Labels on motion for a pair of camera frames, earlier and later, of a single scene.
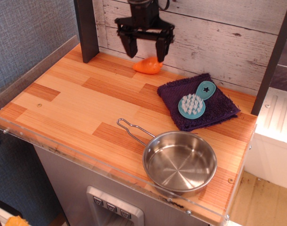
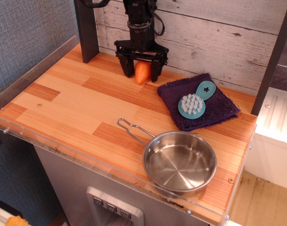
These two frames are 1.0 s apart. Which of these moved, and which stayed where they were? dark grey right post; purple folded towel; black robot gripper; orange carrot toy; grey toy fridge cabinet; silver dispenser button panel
Moved: black robot gripper; orange carrot toy
Stayed: grey toy fridge cabinet; silver dispenser button panel; dark grey right post; purple folded towel
